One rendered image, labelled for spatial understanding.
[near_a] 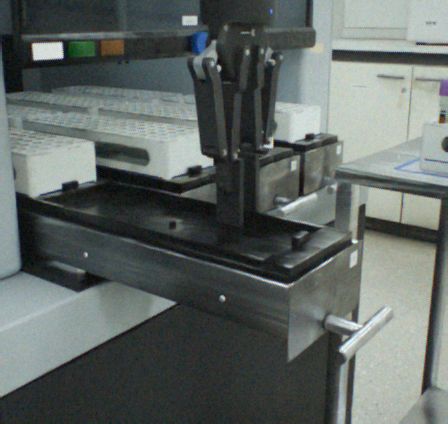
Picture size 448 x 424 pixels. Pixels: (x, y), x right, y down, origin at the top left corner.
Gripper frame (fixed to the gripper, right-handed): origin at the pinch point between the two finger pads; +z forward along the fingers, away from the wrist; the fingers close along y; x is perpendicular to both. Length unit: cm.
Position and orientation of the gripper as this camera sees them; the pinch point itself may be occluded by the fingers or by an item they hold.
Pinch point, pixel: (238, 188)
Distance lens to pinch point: 65.4
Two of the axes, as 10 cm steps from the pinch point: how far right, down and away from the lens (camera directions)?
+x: 8.0, 1.7, -5.7
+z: 0.0, 9.6, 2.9
